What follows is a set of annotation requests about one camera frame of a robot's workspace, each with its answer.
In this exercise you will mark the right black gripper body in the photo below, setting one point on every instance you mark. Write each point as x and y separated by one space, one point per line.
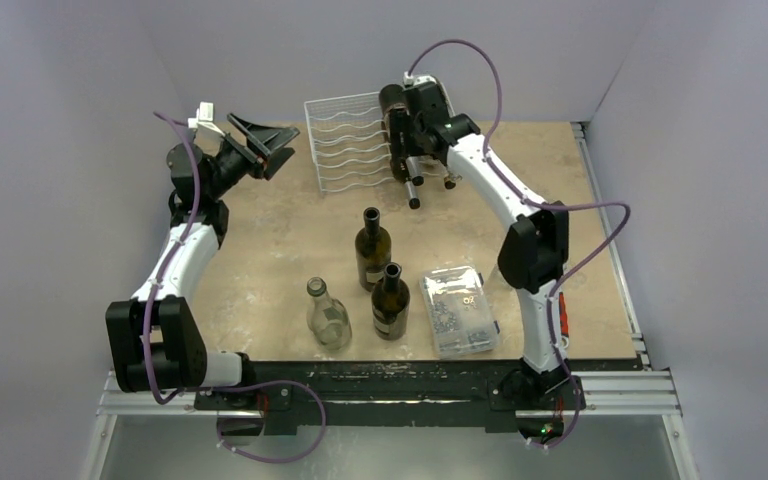
404 140

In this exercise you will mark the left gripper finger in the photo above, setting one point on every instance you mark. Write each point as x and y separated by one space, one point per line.
274 159
263 139

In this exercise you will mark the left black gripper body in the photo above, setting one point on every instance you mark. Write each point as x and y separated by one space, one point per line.
231 165

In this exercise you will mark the olive green wine bottle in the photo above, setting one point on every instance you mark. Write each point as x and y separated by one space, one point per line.
391 97

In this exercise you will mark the dark green wine bottle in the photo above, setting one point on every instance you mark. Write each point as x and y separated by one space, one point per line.
373 247

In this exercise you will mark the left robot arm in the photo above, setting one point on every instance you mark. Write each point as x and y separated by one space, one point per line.
155 343

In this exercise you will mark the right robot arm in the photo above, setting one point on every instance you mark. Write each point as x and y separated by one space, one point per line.
419 122

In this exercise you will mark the dark bottle lying in rack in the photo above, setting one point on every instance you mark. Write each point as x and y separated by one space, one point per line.
407 172

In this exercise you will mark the small clear bottle in rack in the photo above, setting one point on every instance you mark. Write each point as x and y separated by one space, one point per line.
441 171

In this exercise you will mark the short clear glass bottle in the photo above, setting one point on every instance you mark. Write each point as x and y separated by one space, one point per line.
327 317

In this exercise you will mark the dark brown wine bottle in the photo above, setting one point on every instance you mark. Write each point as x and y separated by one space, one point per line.
390 302

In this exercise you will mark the clear plastic screw box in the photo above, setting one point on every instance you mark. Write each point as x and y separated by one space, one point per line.
460 317

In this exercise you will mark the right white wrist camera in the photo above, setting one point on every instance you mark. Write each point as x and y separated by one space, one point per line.
412 81

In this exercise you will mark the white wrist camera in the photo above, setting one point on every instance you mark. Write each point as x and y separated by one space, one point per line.
205 119
412 81

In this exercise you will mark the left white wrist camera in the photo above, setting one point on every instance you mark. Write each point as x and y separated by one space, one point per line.
205 119

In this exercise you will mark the white wire wine rack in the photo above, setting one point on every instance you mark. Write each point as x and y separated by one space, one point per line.
348 142

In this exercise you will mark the red handled adjustable wrench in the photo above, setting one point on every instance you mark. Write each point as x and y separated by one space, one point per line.
563 321

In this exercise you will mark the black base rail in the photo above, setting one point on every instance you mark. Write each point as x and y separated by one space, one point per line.
425 393

